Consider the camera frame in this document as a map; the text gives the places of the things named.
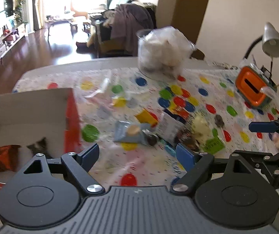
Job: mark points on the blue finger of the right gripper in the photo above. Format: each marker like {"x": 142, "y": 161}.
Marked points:
{"x": 263, "y": 127}

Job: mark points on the red and white cardboard box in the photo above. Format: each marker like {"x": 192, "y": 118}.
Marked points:
{"x": 27, "y": 117}

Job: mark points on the dark snack packet in box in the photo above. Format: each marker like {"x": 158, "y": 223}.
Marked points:
{"x": 40, "y": 147}

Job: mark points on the small black round candy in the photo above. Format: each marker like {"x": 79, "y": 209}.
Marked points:
{"x": 152, "y": 139}

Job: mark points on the dark chocolate popsicle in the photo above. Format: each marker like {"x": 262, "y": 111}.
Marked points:
{"x": 219, "y": 121}

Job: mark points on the green potted plant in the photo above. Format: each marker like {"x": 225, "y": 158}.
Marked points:
{"x": 18, "y": 12}

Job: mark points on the green snack packet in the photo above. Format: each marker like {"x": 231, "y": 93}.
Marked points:
{"x": 213, "y": 145}

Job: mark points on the orange foil snack in box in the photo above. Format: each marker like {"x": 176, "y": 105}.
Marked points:
{"x": 9, "y": 157}

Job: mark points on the blue cupcake snack packet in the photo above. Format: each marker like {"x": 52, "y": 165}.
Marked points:
{"x": 126, "y": 132}

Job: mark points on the wooden coffee table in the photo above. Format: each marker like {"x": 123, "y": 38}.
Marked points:
{"x": 51, "y": 21}

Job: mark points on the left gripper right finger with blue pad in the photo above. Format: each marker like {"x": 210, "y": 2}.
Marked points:
{"x": 197, "y": 166}

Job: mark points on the long tv cabinet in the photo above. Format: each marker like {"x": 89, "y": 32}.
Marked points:
{"x": 8, "y": 41}

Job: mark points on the purple blanket on chair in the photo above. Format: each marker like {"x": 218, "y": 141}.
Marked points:
{"x": 128, "y": 20}

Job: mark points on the clear bag of white snacks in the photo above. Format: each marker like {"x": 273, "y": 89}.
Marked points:
{"x": 162, "y": 52}

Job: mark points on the pale yellow snack wrapper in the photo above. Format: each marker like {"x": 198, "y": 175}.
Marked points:
{"x": 200, "y": 129}

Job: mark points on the yellow snack packet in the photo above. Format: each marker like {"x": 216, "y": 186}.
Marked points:
{"x": 147, "y": 117}

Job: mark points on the red chinese snack bag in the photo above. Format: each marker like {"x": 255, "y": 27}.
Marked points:
{"x": 186, "y": 135}

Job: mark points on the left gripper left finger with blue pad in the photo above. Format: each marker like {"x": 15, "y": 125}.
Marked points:
{"x": 77, "y": 168}

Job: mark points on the balloon pattern plastic tablecloth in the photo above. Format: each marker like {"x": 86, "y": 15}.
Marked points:
{"x": 107, "y": 96}

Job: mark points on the white and blue snack packet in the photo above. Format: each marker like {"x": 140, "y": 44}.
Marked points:
{"x": 168, "y": 127}

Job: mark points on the silver desk lamp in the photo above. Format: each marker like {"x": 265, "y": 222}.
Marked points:
{"x": 270, "y": 44}

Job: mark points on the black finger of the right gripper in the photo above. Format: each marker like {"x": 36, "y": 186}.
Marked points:
{"x": 256, "y": 159}

